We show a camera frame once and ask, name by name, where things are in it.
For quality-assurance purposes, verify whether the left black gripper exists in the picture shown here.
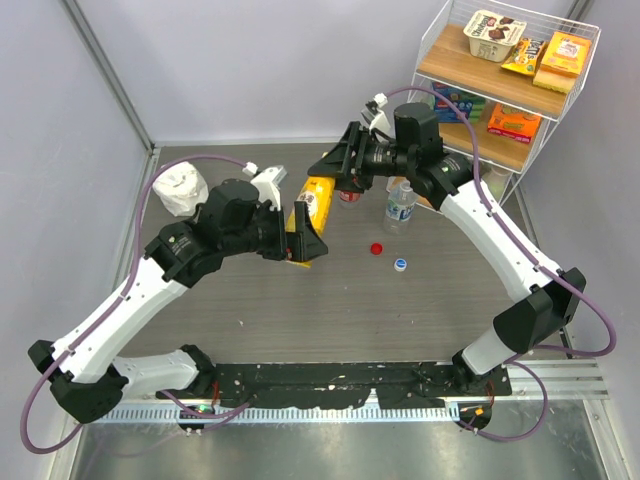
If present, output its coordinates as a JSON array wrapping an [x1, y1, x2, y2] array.
[[223, 201, 328, 263]]

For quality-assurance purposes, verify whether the clear bottle blue green label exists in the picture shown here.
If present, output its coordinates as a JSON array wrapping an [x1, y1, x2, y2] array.
[[383, 180, 418, 234]]

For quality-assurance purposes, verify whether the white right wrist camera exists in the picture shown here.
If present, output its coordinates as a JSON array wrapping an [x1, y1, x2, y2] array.
[[361, 93, 392, 136]]

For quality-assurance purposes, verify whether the yellow candy bag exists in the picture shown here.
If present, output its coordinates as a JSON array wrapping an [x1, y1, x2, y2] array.
[[501, 37, 548, 77]]

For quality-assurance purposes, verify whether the white bottle cap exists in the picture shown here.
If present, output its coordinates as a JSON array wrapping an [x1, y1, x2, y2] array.
[[394, 258, 407, 272]]

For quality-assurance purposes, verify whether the yellow label bottle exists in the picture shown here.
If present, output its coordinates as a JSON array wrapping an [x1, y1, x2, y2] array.
[[285, 177, 335, 268]]

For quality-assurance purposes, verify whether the white wire shelf rack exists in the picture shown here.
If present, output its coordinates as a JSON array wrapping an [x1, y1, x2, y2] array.
[[407, 1, 602, 203]]

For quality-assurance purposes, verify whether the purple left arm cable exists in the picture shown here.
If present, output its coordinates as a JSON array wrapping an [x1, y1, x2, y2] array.
[[19, 154, 256, 454]]

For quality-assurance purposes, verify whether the white yogurt cup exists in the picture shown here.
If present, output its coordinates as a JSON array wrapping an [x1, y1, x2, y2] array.
[[463, 10, 527, 63]]

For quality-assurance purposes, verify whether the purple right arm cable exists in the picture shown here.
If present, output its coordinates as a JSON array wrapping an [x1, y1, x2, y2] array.
[[384, 86, 617, 443]]

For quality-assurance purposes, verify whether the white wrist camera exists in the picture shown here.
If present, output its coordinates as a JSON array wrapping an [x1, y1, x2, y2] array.
[[242, 162, 287, 211], [361, 93, 392, 136]]

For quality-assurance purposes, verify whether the white slotted cable duct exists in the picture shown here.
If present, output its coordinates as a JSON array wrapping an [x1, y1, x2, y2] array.
[[95, 401, 460, 424]]

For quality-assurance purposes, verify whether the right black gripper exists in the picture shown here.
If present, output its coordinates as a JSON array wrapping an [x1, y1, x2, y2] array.
[[308, 122, 415, 195]]

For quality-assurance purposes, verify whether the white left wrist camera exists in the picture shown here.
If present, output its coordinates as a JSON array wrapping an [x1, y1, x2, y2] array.
[[242, 162, 287, 211]]

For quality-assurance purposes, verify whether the blue green box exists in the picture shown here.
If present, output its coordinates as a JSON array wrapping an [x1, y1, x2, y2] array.
[[428, 82, 487, 123]]

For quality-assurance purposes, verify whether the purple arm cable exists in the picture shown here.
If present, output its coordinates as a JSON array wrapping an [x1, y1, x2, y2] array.
[[19, 154, 256, 454], [384, 86, 617, 443]]

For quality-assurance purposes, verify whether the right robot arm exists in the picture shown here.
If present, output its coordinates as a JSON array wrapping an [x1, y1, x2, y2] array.
[[308, 103, 586, 395]]

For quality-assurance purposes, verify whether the orange snack box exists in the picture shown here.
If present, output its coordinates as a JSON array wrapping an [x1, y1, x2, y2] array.
[[487, 103, 542, 145]]

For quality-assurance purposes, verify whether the crumpled white paper towel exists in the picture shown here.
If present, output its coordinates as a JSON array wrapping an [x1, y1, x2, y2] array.
[[152, 162, 209, 217]]

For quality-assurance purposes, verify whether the red cap clear bottle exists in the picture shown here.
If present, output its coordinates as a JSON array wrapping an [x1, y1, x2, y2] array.
[[339, 191, 361, 208]]

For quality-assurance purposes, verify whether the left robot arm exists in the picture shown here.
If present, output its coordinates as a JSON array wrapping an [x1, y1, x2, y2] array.
[[28, 178, 332, 424]]

